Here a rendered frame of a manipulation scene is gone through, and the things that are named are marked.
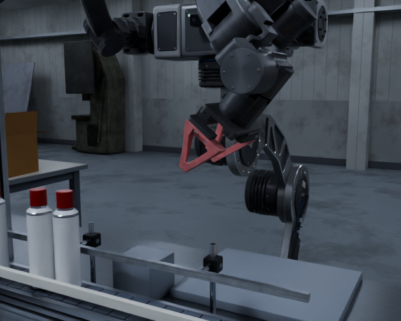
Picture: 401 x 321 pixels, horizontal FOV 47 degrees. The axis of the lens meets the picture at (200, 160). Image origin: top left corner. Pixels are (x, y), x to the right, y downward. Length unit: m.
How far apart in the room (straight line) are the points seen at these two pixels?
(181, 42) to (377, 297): 0.84
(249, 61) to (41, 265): 0.63
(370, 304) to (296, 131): 7.27
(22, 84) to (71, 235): 10.58
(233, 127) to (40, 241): 0.51
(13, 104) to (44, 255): 10.61
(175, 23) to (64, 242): 0.72
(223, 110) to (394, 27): 7.39
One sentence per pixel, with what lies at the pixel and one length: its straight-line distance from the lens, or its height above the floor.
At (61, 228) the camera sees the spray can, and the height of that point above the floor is 1.01.
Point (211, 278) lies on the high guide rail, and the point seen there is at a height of 0.96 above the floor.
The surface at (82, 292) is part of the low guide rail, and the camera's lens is 0.91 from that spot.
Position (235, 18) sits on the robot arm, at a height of 1.38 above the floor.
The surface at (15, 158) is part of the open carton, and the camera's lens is 2.89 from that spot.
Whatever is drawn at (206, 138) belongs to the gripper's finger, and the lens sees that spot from 0.63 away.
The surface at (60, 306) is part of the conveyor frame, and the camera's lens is 0.95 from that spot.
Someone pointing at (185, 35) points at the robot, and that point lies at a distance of 1.36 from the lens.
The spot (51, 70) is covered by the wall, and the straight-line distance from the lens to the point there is 11.41.
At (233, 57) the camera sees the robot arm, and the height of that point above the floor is 1.32.
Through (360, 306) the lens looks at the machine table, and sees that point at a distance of 1.07.
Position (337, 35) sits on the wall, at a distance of 8.14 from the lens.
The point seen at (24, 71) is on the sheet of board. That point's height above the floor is 1.70.
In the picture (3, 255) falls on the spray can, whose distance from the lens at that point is 1.12.
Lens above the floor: 1.28
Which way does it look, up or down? 9 degrees down
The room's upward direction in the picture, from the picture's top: straight up
